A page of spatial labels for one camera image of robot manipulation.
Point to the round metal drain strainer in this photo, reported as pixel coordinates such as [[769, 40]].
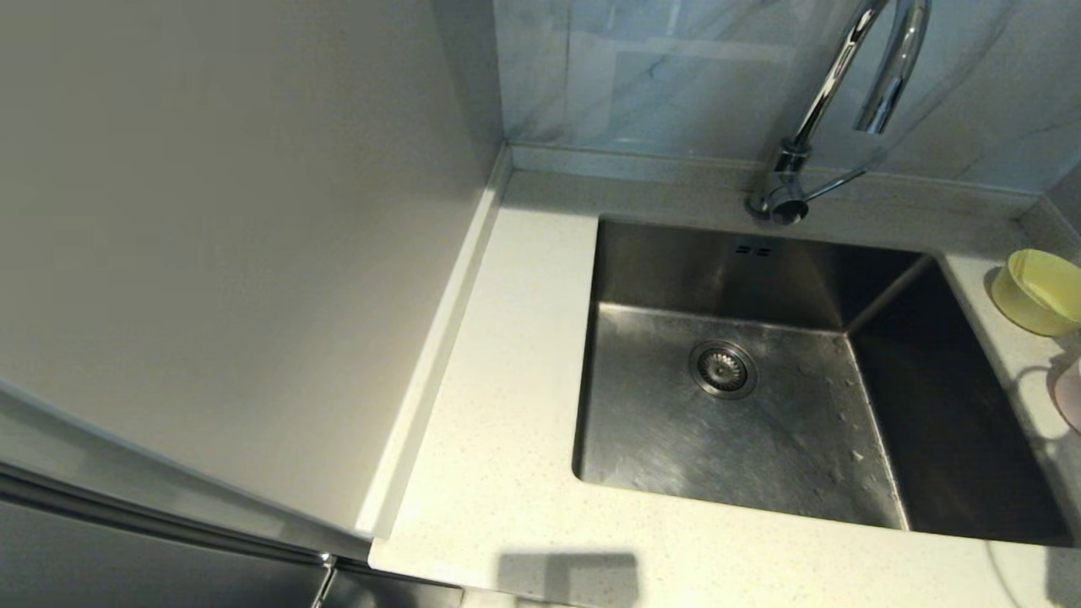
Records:
[[724, 369]]

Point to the stainless steel sink basin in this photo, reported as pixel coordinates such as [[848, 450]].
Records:
[[659, 439]]

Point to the grey base cabinet front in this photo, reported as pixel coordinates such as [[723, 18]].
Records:
[[388, 593]]

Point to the pink plastic bowl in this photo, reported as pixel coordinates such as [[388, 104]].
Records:
[[1071, 401]]

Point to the chrome gooseneck faucet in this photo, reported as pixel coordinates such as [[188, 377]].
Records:
[[815, 110]]

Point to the beige tall cabinet side panel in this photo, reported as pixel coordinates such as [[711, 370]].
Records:
[[211, 211]]

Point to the yellow plastic bowl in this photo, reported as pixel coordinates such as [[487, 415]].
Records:
[[1034, 295]]

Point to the grey tall cabinet door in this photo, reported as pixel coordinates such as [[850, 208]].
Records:
[[101, 570]]

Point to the chrome door trim strip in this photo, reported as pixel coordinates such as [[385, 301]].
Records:
[[169, 518]]

